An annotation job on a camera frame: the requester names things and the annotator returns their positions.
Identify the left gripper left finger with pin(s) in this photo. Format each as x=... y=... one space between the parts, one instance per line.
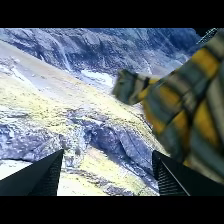
x=36 y=178

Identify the yellow grey striped long-sleeved shirt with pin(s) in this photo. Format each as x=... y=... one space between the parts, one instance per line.
x=186 y=106

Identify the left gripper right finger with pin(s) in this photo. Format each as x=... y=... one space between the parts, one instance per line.
x=180 y=181

